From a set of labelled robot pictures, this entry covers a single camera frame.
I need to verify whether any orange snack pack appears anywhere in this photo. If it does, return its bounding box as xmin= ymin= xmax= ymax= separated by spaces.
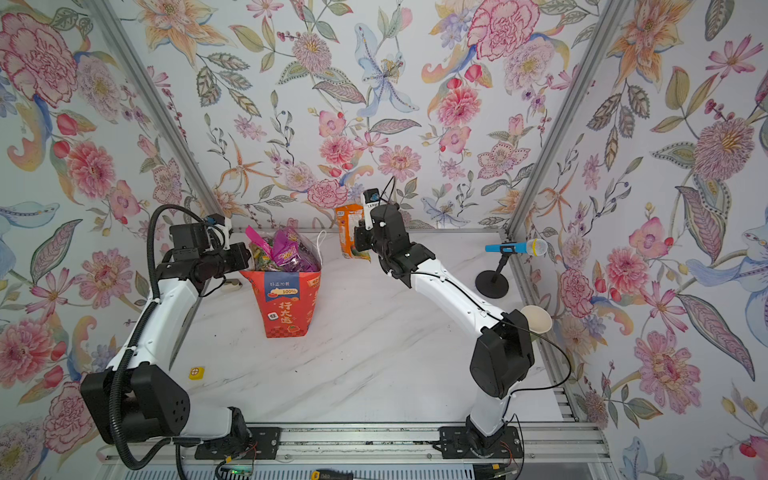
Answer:
xmin=335 ymin=204 xmax=370 ymax=261

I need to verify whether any large pink candy bag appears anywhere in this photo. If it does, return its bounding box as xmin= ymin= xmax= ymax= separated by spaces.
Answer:
xmin=245 ymin=226 xmax=281 ymax=272

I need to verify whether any magenta grape snack bag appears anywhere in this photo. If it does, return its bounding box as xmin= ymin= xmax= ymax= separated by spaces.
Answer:
xmin=270 ymin=226 xmax=321 ymax=273

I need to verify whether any red white paper bag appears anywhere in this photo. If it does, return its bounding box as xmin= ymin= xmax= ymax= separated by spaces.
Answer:
xmin=241 ymin=233 xmax=323 ymax=338

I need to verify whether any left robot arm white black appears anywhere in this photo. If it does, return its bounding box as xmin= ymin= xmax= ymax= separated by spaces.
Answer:
xmin=80 ymin=214 xmax=251 ymax=449

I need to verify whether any small yellow square tag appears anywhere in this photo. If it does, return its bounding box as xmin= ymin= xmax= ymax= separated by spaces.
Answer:
xmin=188 ymin=367 xmax=205 ymax=381

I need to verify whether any blue microphone on stand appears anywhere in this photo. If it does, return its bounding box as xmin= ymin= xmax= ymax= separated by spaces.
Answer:
xmin=475 ymin=239 xmax=549 ymax=299

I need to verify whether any green paper cup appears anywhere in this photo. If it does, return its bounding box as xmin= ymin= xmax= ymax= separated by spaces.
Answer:
xmin=520 ymin=305 xmax=553 ymax=335

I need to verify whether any yellow black screwdriver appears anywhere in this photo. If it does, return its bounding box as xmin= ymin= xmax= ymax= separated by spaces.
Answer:
xmin=310 ymin=469 xmax=370 ymax=480

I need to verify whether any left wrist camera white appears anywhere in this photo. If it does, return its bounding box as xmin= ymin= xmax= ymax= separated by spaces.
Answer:
xmin=204 ymin=214 xmax=232 ymax=250

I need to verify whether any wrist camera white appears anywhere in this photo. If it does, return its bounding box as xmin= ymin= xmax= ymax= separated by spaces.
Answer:
xmin=204 ymin=214 xmax=232 ymax=250
xmin=361 ymin=188 xmax=381 ymax=230

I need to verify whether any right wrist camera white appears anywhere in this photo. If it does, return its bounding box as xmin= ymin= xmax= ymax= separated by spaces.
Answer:
xmin=361 ymin=188 xmax=381 ymax=230

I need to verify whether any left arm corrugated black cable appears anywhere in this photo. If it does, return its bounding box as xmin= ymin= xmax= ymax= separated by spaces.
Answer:
xmin=107 ymin=203 xmax=208 ymax=480

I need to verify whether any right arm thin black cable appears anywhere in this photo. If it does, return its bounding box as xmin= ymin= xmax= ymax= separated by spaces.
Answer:
xmin=380 ymin=175 xmax=573 ymax=480

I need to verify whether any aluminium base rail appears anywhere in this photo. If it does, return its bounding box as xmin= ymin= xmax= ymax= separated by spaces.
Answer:
xmin=95 ymin=422 xmax=613 ymax=466

